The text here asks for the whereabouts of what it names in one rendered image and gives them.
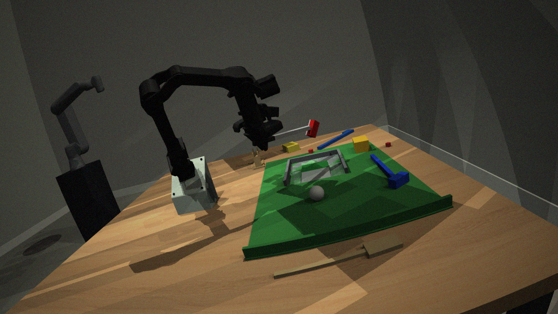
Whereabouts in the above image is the yellow rectangular block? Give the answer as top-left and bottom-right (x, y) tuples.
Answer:
(282, 141), (300, 153)

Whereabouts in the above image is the yellow cube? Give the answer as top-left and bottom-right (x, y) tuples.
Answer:
(352, 135), (370, 154)

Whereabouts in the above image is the green putting mat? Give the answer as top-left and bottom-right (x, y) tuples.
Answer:
(245, 142), (453, 260)

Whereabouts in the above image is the red golf putter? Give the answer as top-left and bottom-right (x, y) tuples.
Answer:
(252, 119), (319, 146)

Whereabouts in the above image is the white golf ball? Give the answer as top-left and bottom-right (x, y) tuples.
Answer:
(309, 185), (324, 201)

